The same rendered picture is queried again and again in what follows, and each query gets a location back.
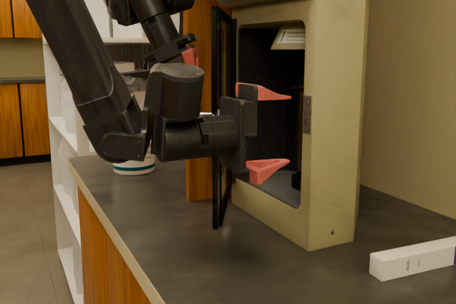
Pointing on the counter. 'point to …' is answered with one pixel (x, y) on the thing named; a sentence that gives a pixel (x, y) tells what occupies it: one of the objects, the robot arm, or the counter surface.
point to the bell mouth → (290, 36)
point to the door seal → (219, 105)
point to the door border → (217, 115)
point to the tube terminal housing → (321, 106)
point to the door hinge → (234, 67)
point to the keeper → (307, 114)
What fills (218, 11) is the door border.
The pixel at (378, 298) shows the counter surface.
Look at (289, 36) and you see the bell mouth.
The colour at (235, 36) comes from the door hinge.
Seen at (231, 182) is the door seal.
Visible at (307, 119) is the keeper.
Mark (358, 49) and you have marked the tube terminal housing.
